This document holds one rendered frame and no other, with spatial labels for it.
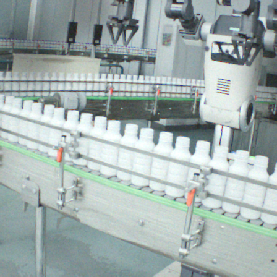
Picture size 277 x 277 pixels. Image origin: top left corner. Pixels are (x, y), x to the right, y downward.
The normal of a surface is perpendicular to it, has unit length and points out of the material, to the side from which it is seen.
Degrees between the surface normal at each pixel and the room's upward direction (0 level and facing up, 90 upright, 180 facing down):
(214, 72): 90
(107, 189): 90
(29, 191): 90
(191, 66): 90
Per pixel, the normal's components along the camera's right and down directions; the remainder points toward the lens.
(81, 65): 0.61, 0.24
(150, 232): -0.56, 0.11
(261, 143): -0.82, 0.03
